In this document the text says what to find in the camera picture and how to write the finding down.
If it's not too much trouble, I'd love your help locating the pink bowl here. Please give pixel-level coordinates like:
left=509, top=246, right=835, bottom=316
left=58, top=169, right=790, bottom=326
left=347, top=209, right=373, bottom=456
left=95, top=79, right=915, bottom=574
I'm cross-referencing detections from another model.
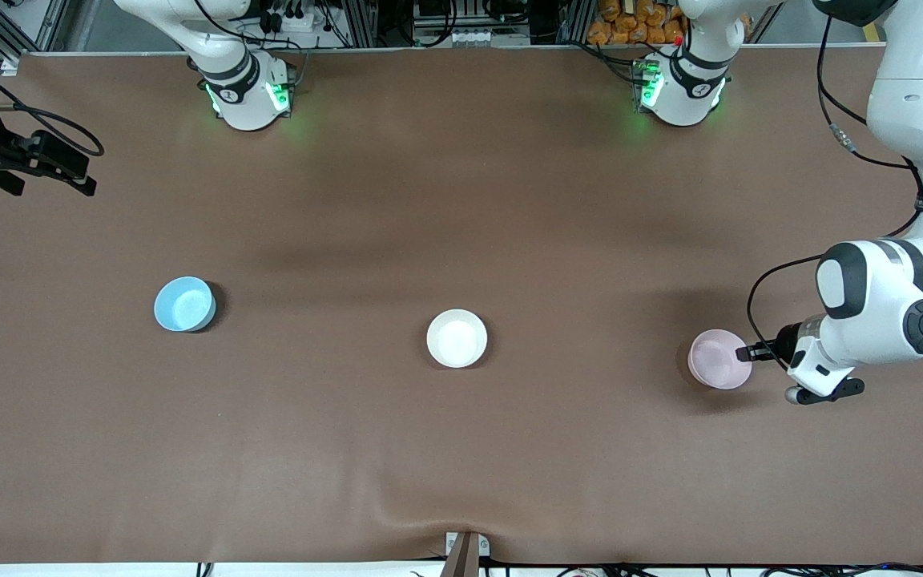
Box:
left=687, top=329, right=753, bottom=390

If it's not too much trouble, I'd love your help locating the blue bowl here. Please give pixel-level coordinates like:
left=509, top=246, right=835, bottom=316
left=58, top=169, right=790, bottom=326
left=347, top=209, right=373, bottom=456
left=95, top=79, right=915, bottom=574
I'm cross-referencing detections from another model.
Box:
left=154, top=276, right=216, bottom=333

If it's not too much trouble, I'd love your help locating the white bowl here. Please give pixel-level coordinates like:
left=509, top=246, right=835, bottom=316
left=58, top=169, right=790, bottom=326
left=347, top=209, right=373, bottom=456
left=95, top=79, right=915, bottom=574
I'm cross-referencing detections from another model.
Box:
left=426, top=309, right=488, bottom=369

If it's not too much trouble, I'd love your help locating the white power strip with plugs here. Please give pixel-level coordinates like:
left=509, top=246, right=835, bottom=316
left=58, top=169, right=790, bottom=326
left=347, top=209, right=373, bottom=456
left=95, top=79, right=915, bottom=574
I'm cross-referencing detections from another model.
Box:
left=261, top=0, right=328, bottom=34

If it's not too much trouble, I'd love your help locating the brown table mat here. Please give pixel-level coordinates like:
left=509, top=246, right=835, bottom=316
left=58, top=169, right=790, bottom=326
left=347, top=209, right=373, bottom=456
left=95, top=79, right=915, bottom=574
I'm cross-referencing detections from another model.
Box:
left=0, top=44, right=923, bottom=567

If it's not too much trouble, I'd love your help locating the orange packaged goods pile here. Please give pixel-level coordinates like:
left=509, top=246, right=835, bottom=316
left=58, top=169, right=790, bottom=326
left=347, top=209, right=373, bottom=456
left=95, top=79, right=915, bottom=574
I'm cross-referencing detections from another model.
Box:
left=587, top=0, right=688, bottom=46

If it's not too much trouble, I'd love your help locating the white terminal block strip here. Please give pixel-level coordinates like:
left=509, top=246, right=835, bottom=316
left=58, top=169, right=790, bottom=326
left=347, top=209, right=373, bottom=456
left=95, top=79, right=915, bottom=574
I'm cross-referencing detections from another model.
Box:
left=416, top=27, right=532, bottom=48

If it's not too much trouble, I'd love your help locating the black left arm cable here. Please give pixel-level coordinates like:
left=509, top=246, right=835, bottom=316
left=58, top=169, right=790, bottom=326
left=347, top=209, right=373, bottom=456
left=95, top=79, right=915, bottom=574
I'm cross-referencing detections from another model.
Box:
left=747, top=12, right=923, bottom=373

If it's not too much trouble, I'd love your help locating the grey metal bracket post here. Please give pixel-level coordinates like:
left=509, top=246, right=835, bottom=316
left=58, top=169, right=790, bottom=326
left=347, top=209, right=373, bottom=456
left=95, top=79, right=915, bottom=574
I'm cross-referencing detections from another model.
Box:
left=444, top=531, right=491, bottom=577

